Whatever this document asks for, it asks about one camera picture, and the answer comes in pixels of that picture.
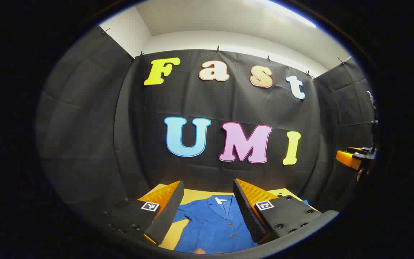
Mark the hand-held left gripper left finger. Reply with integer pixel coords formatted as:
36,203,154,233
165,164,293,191
101,181,184,245

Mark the blue button shirt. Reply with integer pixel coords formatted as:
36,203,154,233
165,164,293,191
172,195,310,254

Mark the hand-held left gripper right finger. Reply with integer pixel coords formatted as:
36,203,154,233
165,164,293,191
233,178,322,244

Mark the row of small black clips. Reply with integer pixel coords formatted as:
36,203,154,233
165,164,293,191
101,27,348,80

